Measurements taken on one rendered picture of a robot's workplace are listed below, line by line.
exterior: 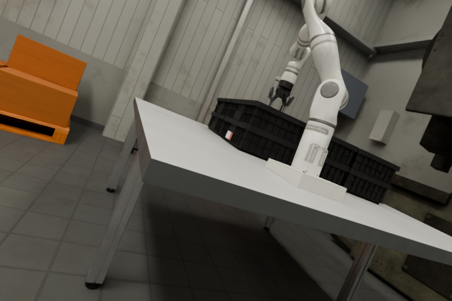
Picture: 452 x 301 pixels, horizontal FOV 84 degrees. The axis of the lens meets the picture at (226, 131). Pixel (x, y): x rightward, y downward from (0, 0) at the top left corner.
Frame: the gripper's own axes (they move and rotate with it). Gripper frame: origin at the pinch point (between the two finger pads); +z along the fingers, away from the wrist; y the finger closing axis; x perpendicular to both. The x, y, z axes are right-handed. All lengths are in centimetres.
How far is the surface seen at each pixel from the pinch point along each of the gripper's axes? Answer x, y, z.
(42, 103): 124, -153, 66
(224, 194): -84, -36, 28
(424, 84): 61, 142, -80
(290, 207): -82, -21, 27
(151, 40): 227, -106, -40
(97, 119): 248, -135, 85
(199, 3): 262, -69, -123
